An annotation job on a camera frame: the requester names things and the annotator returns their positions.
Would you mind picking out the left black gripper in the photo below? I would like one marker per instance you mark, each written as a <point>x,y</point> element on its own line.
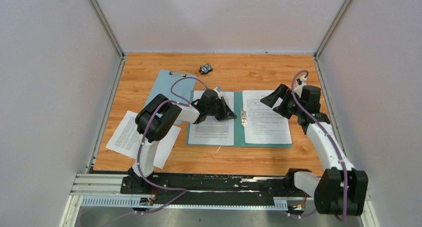
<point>226,111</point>

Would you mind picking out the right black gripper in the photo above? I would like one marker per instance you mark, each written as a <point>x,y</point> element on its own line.
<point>281,91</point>

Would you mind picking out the green file folder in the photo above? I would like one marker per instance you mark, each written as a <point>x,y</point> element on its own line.
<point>234,100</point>

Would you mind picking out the printed text paper sheet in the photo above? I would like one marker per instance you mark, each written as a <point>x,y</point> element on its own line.
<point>212,132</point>

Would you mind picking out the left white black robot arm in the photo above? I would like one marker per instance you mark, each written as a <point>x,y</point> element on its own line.
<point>158,126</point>

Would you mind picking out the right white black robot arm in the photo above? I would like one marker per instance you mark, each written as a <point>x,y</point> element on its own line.
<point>326,153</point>

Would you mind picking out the light blue clipboard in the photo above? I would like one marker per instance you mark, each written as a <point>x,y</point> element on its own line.
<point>165,87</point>

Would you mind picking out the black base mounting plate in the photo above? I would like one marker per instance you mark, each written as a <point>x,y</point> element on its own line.
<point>219,190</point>

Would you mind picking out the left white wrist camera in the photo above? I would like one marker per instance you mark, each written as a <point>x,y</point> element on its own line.
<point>218,90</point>

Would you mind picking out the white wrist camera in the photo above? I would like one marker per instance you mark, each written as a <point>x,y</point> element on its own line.
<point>218,90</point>
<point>300,83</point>

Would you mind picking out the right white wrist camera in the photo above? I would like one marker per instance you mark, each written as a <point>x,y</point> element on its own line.
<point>300,83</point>

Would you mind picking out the aluminium frame rail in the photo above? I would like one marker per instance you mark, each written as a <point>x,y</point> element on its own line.
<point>103,190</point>

